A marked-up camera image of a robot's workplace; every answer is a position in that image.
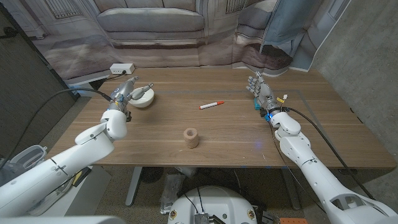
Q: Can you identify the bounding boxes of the dark table leg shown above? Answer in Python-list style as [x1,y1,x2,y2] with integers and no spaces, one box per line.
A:
[281,169,302,211]

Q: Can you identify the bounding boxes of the black power strip cable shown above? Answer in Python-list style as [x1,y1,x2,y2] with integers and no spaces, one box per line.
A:
[104,70,127,82]

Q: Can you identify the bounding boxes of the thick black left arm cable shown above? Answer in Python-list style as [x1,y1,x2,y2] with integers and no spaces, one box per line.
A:
[0,88,113,170]

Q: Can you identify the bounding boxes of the white power strip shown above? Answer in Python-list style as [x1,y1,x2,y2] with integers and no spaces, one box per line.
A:
[109,63,136,75]

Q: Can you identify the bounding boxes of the yellow black tool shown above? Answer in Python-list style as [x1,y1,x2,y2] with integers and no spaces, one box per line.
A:
[73,166,93,187]

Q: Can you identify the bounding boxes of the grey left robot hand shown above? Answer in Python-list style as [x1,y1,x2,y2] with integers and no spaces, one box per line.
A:
[108,76,155,114]

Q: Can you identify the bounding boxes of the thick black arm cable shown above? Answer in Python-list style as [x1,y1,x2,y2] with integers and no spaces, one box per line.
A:
[281,106,376,200]
[0,88,113,170]

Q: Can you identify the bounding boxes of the clear plastic bag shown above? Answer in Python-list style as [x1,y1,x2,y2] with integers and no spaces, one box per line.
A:
[160,173,187,215]

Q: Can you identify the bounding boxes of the dark partition panel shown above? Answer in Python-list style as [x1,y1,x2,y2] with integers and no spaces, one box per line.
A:
[0,2,80,159]

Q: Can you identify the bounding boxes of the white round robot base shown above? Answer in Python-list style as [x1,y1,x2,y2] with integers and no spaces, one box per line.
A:
[167,185,258,224]

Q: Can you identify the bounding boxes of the white marker with orange cap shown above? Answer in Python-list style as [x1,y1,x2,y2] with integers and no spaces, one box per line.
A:
[199,100,225,110]

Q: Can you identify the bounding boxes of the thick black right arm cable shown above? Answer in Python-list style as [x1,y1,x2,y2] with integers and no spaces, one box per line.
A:
[281,106,376,200]

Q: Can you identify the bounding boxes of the printed living room backdrop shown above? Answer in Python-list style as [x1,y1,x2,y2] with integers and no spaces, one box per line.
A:
[0,0,352,81]

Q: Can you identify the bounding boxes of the white plastic bin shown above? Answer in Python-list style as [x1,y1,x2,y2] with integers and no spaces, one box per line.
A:
[9,144,48,172]

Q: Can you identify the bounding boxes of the white table leg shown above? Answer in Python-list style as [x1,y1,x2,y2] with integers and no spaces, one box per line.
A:
[125,167,143,207]

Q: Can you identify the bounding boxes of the black round object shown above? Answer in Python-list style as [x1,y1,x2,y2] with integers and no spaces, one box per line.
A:
[139,167,164,184]

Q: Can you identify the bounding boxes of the white bowl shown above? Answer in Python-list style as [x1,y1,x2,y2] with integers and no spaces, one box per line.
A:
[127,88,155,109]

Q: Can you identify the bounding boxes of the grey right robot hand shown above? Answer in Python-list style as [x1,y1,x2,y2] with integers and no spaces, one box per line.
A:
[246,71,282,114]

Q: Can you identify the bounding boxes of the orange block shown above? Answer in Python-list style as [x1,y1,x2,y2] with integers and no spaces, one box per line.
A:
[279,217,308,224]

